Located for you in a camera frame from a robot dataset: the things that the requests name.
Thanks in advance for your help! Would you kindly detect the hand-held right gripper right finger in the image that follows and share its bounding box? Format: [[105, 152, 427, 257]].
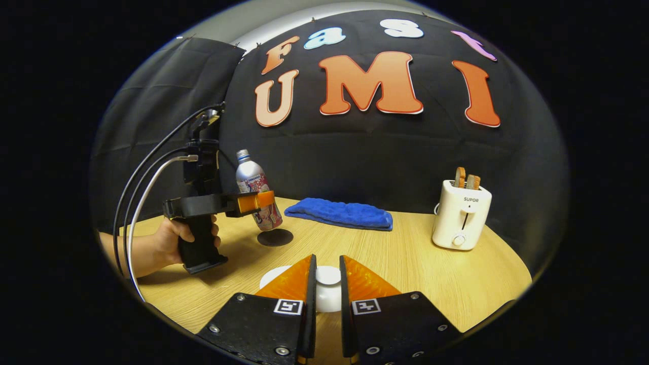
[[340, 255, 463, 365]]

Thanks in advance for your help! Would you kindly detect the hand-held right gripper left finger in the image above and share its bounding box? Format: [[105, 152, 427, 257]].
[[197, 254, 317, 365]]

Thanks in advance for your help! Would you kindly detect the silver water bottle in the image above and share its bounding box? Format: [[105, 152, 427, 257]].
[[235, 149, 283, 232]]

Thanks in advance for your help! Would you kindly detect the dark round coaster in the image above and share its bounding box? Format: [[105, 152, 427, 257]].
[[257, 229, 294, 247]]

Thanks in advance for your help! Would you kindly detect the white teacup lid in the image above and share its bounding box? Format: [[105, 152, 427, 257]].
[[315, 266, 343, 313]]

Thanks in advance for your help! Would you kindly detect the white saucer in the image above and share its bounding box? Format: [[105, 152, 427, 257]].
[[260, 270, 285, 290]]

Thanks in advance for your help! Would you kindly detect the blue towel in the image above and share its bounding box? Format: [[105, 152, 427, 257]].
[[284, 198, 393, 232]]

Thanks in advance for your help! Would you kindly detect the white toaster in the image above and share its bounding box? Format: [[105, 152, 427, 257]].
[[432, 179, 492, 251]]

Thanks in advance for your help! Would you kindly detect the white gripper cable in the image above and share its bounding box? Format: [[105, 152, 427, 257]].
[[127, 155, 198, 303]]

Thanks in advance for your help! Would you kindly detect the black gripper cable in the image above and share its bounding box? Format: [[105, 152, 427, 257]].
[[123, 146, 192, 239], [113, 103, 225, 277]]

